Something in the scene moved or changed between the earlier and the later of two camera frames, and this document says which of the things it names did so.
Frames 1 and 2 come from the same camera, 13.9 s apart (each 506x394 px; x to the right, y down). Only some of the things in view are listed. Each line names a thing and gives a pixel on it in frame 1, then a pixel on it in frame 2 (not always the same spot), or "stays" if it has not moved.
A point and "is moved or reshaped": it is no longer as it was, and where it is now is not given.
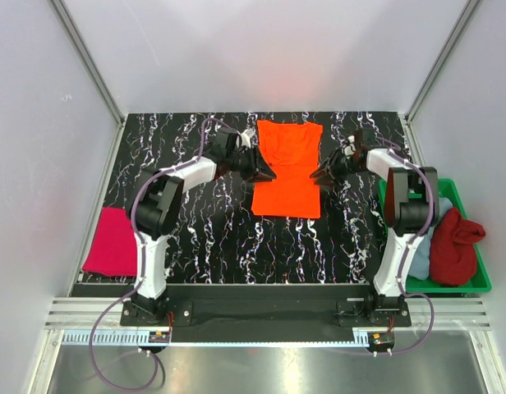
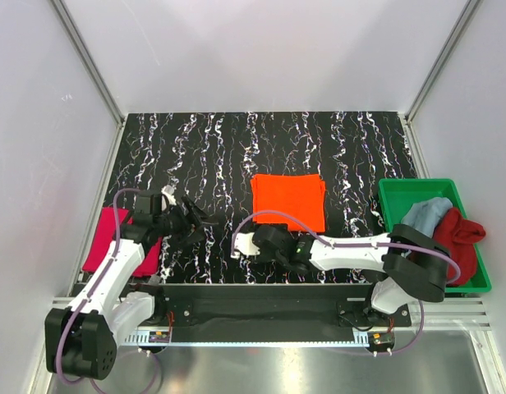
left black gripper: (260, 175) -> (190, 222)
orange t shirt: (292, 151) is moved or reshaped
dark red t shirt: (453, 251) stays
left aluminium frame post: (85, 56) stays
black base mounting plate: (184, 306) stays
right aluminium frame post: (466, 15) stays
